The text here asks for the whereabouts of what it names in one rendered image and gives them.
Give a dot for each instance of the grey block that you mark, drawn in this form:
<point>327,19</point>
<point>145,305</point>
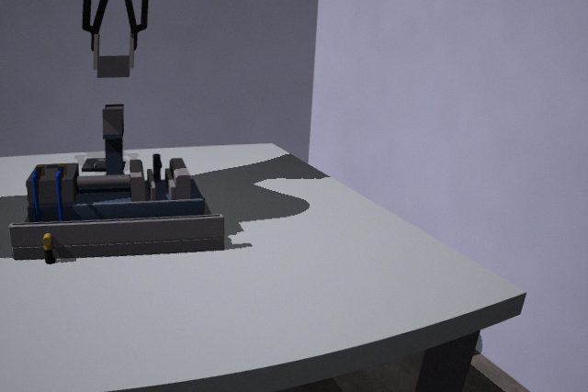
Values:
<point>113,66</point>

